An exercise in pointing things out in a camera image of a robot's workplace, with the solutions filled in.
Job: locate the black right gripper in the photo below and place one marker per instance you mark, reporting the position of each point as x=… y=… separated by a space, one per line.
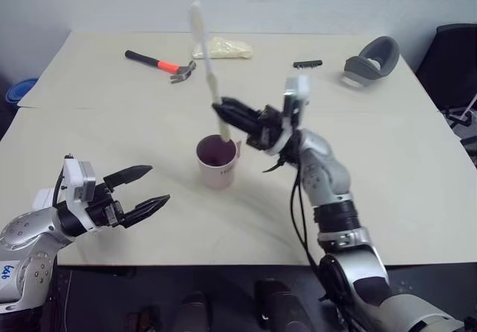
x=266 y=128

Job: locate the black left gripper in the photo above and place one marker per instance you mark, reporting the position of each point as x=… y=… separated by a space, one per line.
x=106 y=207

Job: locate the white plastic spoon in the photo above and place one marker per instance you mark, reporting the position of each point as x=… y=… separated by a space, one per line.
x=203 y=41

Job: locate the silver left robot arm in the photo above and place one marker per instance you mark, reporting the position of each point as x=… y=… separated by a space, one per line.
x=22 y=235

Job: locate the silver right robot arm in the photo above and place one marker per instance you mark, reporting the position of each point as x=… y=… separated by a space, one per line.
x=328 y=171

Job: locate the pink mug with dark inside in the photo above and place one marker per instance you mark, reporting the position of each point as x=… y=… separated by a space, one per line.
x=218 y=175

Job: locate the clear bag of yellowish grains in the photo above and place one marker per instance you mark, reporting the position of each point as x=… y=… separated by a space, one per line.
x=227 y=48

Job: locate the small black comb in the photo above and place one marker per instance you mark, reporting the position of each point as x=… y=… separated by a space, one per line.
x=307 y=63

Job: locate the black orange claw hammer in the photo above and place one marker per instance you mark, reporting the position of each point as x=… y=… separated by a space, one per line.
x=164 y=65

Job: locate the grey tape dispenser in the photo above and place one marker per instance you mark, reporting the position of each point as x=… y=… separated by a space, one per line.
x=357 y=67

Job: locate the blue round container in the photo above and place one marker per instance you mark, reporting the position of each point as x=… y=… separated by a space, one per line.
x=20 y=90

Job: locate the black office chair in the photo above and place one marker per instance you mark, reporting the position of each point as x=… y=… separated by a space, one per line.
x=452 y=59

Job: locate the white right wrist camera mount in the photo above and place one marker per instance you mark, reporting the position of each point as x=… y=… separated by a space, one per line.
x=298 y=87

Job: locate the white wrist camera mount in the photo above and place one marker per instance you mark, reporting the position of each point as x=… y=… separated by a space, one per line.
x=298 y=87
x=72 y=175

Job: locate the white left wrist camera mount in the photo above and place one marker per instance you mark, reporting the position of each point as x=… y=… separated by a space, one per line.
x=72 y=175

